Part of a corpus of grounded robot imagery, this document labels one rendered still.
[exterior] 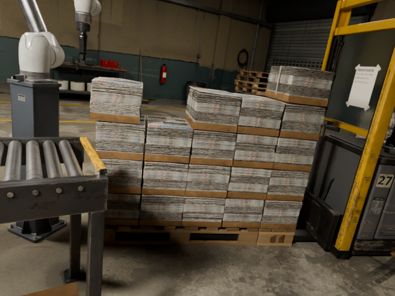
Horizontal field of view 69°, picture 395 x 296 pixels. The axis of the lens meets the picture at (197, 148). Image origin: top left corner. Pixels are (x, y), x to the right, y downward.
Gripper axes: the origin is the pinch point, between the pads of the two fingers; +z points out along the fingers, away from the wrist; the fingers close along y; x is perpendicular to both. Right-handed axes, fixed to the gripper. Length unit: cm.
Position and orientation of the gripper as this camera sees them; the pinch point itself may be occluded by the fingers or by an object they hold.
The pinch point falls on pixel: (82, 59)
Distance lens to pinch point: 195.1
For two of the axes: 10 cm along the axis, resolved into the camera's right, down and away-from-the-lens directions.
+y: -1.7, -2.9, 9.4
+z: -1.3, 9.5, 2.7
